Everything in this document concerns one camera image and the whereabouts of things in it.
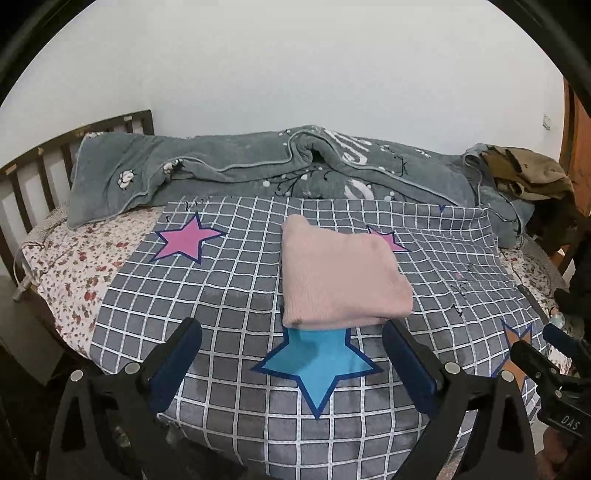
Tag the dark cloth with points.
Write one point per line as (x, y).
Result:
(577, 300)

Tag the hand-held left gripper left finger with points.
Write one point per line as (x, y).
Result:
(173, 364)

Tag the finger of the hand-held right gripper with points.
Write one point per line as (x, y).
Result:
(570, 346)
(538, 362)

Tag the grey-green printed quilt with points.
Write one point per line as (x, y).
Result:
(207, 161)

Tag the grey checked star blanket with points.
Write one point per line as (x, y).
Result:
(231, 286)

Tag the small clear bottle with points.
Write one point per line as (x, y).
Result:
(557, 320)

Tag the dark wooden headboard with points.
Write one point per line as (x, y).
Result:
(27, 184)

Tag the pink knit sweater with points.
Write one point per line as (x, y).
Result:
(337, 272)

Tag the grey bedside cabinet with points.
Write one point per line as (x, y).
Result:
(23, 346)

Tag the brown wooden door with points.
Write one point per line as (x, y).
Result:
(577, 138)

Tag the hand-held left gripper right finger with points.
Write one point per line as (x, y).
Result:
(413, 369)

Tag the floral bed sheet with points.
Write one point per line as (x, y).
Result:
(78, 267)

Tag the white wall socket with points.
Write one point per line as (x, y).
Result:
(547, 121)

